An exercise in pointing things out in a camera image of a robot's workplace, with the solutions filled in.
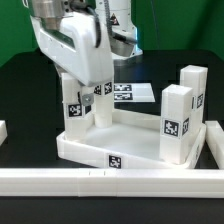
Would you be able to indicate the white front fence rail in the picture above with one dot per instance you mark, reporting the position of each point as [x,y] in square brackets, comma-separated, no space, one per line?
[111,182]

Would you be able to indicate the white right fence block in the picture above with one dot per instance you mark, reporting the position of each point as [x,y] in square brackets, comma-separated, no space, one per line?
[215,141]

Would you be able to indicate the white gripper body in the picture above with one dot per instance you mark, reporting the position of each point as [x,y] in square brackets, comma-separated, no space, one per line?
[90,65]

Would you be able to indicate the white left fence block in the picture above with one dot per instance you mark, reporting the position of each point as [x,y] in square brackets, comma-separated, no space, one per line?
[3,131]

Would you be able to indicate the white marker base plate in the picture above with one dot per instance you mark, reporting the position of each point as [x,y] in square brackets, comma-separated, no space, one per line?
[133,92]

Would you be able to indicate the white desk top tray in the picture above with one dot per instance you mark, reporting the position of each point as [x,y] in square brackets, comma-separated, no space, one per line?
[132,142]

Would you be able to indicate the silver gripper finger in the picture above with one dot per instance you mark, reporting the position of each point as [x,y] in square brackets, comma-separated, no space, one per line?
[86,95]

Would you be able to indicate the white fence block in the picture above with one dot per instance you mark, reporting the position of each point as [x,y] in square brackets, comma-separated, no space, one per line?
[215,141]
[3,131]

